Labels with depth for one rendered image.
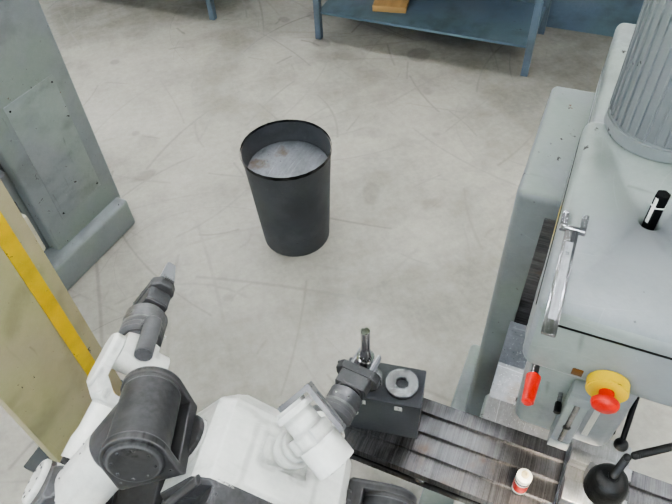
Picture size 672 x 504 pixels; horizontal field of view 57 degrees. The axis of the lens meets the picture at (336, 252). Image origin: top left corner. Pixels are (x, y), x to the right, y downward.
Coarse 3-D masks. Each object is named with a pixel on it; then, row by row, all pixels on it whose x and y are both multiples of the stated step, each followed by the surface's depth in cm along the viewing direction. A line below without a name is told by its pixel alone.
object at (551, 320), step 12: (564, 216) 96; (588, 216) 96; (564, 228) 94; (576, 228) 94; (564, 240) 92; (576, 240) 92; (564, 252) 91; (564, 264) 89; (564, 276) 88; (552, 288) 87; (564, 288) 86; (552, 300) 85; (552, 312) 84; (552, 324) 83; (552, 336) 82
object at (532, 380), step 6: (534, 366) 100; (528, 372) 99; (534, 372) 99; (528, 378) 98; (534, 378) 98; (540, 378) 99; (528, 384) 98; (534, 384) 97; (528, 390) 97; (534, 390) 97; (522, 396) 97; (528, 396) 96; (534, 396) 96; (522, 402) 97; (528, 402) 96
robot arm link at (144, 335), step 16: (128, 320) 123; (144, 320) 121; (160, 320) 122; (128, 336) 118; (144, 336) 116; (160, 336) 124; (128, 352) 116; (144, 352) 114; (112, 368) 117; (128, 368) 116
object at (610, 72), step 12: (624, 24) 160; (624, 36) 156; (612, 48) 154; (624, 48) 152; (612, 60) 150; (612, 72) 146; (600, 84) 155; (612, 84) 142; (600, 96) 141; (600, 108) 137; (588, 120) 157; (600, 120) 134
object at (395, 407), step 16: (384, 368) 171; (400, 368) 170; (384, 384) 168; (400, 384) 168; (416, 384) 166; (368, 400) 166; (384, 400) 165; (400, 400) 164; (416, 400) 164; (368, 416) 173; (384, 416) 171; (400, 416) 168; (416, 416) 166; (384, 432) 178; (400, 432) 176; (416, 432) 173
